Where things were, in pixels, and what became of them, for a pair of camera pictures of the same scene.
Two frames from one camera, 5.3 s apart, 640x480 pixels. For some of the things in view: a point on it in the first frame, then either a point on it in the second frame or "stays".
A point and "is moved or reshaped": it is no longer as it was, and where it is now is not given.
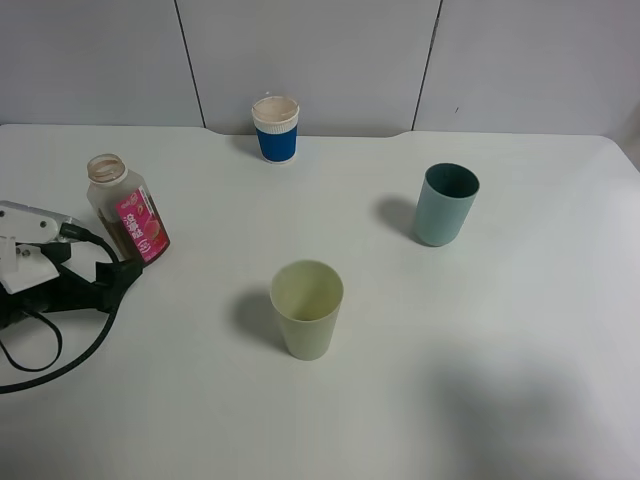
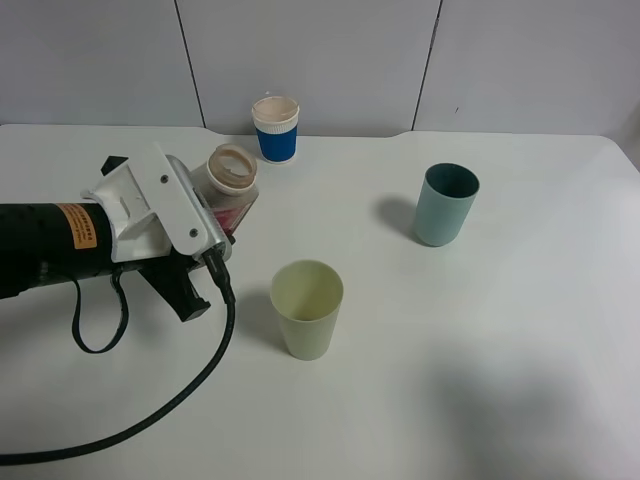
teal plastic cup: (446, 195) stays
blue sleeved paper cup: (276, 122) stays
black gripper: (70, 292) to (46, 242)
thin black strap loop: (60, 344) to (123, 310)
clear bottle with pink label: (125, 209) is moved or reshaped
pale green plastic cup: (308, 296) stays
